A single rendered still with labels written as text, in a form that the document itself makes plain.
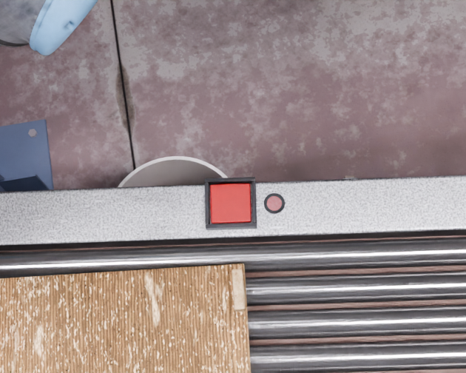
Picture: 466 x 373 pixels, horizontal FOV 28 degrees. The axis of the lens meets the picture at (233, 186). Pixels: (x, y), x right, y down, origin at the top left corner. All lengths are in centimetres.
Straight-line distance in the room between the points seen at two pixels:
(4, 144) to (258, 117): 66
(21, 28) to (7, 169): 141
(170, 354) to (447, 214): 46
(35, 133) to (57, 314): 112
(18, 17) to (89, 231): 47
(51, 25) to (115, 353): 52
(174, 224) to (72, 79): 115
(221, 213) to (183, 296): 14
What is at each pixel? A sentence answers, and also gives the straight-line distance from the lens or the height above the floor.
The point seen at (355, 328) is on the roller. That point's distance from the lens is 136.
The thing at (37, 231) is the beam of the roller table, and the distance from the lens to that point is 142.
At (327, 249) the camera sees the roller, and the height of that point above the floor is 92.
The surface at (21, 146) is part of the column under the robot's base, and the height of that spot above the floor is 1.
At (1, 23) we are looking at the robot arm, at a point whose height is 134.
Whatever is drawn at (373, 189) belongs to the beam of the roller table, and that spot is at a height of 91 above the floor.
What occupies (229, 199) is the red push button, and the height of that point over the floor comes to 93.
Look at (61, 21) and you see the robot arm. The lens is 102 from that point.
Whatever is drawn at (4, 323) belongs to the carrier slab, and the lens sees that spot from 139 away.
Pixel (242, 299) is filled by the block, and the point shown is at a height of 96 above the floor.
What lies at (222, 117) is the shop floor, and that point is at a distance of 240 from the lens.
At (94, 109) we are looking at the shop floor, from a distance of 245.
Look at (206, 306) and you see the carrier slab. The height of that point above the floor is 94.
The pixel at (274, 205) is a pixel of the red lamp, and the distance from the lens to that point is 139.
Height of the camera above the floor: 226
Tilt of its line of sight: 75 degrees down
